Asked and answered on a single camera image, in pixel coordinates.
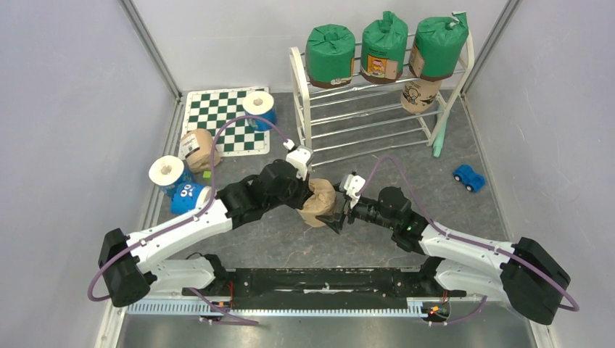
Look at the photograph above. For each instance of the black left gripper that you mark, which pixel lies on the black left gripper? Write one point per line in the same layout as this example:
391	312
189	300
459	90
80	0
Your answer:
304	192

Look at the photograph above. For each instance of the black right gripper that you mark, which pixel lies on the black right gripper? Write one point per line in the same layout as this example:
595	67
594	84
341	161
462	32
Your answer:
347	206

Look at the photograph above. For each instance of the brown roll with cartoon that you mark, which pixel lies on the brown roll with cartoon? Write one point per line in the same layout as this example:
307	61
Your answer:
322	202

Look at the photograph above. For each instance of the brown roll with label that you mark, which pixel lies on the brown roll with label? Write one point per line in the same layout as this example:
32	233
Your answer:
198	150

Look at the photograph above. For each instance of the brown paper roll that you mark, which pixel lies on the brown paper roll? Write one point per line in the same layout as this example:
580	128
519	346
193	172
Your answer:
418	95

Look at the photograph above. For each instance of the green paper roll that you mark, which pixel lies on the green paper roll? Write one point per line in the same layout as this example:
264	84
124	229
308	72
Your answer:
383	49

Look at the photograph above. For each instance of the green brown roll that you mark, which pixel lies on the green brown roll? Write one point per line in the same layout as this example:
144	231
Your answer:
437	45

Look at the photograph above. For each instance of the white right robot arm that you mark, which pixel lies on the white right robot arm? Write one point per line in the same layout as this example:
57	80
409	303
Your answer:
522	274

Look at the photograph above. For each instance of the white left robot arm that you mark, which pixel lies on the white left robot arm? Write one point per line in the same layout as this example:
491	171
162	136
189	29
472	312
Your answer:
140	263

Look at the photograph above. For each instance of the cream metal shelf rack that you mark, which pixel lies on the cream metal shelf rack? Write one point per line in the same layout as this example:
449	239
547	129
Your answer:
364	118

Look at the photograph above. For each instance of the green roll on shelf left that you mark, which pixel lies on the green roll on shelf left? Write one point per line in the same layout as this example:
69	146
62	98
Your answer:
330	56

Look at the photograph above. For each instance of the blue white roll rear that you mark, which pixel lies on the blue white roll rear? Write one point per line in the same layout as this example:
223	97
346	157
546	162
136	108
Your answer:
260	104

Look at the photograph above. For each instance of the blue white roll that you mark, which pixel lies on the blue white roll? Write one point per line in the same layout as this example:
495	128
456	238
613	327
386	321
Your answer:
260	104
168	173

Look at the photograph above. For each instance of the green white chessboard mat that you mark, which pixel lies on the green white chessboard mat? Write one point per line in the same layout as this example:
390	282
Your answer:
211	109

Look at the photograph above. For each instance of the mint green stick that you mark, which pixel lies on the mint green stick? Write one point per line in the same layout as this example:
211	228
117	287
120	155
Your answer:
439	141

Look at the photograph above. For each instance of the blue white roll front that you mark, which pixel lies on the blue white roll front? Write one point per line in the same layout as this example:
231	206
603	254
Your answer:
168	173

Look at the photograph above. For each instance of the blue toy car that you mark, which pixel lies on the blue toy car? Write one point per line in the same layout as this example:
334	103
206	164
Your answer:
471	180

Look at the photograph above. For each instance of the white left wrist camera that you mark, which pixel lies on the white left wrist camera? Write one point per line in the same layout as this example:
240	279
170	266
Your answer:
300	157

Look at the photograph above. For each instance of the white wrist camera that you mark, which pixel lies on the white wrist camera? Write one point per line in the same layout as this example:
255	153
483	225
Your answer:
300	157
351	186

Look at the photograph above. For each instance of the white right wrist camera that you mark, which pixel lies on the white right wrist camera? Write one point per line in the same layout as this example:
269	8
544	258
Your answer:
351	186

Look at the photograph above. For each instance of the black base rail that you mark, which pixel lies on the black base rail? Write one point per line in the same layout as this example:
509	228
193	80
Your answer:
330	292

